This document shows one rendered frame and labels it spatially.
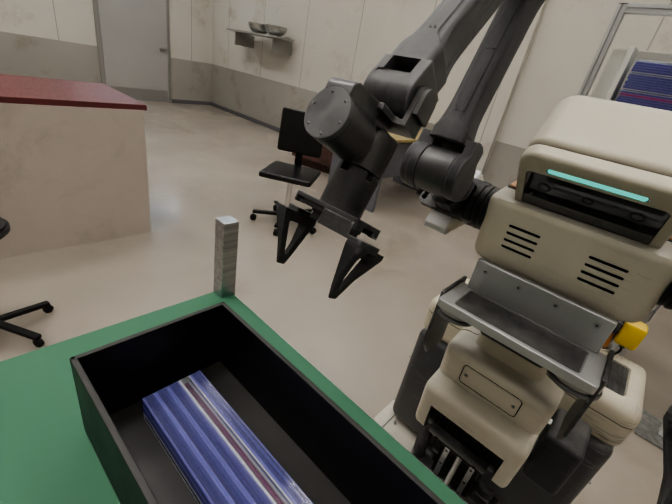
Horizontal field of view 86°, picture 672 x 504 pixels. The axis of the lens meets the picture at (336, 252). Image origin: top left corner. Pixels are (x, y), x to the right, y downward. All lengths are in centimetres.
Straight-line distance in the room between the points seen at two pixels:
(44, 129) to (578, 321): 263
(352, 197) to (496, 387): 53
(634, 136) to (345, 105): 40
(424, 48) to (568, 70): 448
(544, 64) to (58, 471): 498
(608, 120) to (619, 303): 27
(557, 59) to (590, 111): 435
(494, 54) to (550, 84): 428
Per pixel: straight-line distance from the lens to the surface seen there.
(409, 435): 143
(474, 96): 66
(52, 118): 270
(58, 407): 57
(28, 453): 54
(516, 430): 85
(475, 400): 86
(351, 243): 40
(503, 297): 71
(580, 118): 64
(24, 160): 274
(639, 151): 61
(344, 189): 43
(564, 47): 500
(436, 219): 75
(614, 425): 111
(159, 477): 47
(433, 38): 51
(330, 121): 38
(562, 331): 70
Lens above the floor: 136
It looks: 27 degrees down
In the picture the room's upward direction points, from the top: 11 degrees clockwise
